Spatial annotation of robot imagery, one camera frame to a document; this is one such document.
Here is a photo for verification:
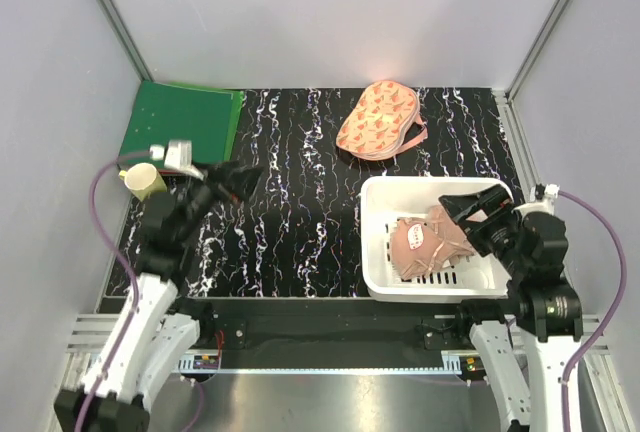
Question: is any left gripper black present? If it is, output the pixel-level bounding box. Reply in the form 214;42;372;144
176;160;265;241

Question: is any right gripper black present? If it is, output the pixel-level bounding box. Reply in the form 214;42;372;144
439;181;528;275

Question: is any pink bra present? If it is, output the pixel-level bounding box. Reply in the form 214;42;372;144
390;205;476;280

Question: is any tulip print mesh laundry bag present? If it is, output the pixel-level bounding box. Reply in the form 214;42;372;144
336;80;428;161

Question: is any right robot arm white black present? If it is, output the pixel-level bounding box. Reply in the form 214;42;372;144
439;184;583;431

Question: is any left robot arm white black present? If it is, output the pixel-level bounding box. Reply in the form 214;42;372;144
54;162;263;431

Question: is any green folder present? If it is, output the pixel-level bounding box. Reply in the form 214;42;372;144
119;81;244;165

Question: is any black marble pattern mat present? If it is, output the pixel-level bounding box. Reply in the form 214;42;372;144
102;86;529;299

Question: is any cream yellow mug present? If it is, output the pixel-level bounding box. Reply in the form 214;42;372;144
119;162;167;201

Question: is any white plastic basket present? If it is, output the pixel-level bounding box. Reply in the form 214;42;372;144
360;176;509;304

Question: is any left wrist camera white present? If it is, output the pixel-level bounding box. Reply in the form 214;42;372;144
149;140;203;178

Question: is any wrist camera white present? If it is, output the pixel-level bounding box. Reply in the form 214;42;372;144
149;140;203;178
517;184;560;216

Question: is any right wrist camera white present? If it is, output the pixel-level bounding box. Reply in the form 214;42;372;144
517;184;560;216

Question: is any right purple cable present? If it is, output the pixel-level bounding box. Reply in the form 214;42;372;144
557;190;627;432

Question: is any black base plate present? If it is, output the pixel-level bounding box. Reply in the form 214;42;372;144
172;298;472;370

